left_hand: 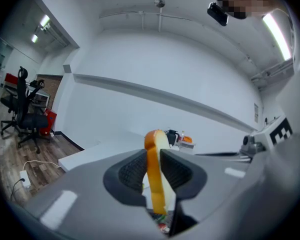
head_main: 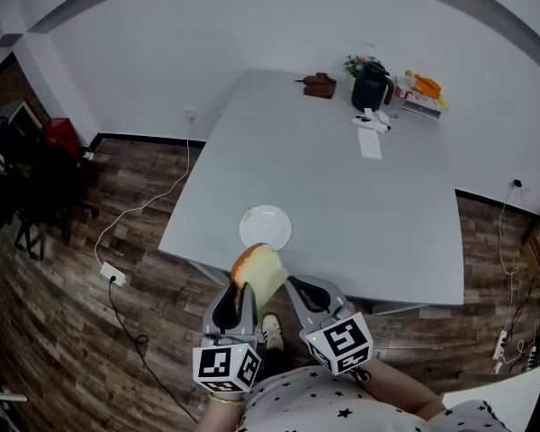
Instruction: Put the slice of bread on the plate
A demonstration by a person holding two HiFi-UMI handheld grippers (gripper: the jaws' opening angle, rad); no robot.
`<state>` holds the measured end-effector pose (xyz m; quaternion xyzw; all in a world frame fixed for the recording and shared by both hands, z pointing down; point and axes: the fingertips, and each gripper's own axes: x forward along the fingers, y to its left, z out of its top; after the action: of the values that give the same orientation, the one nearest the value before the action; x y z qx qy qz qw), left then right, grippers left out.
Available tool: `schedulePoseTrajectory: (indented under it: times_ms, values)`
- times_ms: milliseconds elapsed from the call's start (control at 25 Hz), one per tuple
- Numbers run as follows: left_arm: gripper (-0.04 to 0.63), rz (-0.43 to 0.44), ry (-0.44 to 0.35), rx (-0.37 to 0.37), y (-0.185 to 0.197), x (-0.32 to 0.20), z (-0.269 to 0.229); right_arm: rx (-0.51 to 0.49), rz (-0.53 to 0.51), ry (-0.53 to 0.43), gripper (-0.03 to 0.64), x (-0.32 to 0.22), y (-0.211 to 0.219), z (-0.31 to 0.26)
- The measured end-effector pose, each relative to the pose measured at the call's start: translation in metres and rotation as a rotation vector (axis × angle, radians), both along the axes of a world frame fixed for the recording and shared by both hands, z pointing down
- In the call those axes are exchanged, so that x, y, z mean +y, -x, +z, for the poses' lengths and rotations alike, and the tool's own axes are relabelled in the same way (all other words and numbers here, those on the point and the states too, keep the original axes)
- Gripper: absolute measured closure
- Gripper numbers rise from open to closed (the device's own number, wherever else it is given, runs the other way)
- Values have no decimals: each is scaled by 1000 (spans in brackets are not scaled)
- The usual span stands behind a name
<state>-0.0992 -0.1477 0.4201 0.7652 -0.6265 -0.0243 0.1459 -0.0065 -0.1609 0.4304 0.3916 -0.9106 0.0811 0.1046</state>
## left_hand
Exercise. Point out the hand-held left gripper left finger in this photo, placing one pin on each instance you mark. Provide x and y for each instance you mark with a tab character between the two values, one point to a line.
130	174

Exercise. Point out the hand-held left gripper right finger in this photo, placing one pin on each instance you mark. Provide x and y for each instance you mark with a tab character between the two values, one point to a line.
182	176

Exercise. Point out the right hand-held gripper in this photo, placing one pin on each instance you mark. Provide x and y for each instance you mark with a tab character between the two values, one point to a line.
265	136

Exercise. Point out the sliced bread with orange crust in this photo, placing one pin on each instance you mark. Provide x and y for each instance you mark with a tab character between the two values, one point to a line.
155	184

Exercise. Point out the white storage box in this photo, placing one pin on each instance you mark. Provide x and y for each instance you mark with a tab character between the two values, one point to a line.
187	147

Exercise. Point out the orange packet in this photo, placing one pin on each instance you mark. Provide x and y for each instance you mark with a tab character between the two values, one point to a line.
187	139

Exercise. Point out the black kettle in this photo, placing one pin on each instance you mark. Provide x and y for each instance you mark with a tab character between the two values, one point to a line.
172	136

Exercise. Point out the white table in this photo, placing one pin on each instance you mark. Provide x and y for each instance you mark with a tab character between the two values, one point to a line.
95	151

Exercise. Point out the clear bottle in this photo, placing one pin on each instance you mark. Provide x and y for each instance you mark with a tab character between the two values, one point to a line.
183	133

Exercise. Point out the red box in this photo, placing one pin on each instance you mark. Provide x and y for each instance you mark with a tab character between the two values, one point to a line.
50	121

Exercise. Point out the long ceiling light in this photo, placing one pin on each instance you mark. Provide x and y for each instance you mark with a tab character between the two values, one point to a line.
277	36

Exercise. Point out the white power strip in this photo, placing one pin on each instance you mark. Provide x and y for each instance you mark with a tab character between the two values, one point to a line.
25	179

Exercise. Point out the black office chair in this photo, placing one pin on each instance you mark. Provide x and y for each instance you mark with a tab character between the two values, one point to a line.
32	120
36	84

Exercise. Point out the white desk with open shelf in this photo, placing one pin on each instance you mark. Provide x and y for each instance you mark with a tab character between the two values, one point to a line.
41	96

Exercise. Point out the red cabinet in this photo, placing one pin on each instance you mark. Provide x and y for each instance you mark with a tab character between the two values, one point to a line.
11	77

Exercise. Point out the small ceiling light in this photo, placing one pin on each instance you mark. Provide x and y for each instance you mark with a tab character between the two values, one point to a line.
34	38
44	20

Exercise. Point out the ceiling dome sensor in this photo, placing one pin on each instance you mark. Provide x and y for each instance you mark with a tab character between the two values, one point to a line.
159	2

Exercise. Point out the wall poster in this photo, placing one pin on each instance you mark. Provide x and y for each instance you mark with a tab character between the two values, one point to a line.
256	112

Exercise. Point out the black head-worn camera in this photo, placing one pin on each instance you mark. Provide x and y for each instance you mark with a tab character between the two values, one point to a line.
217	14

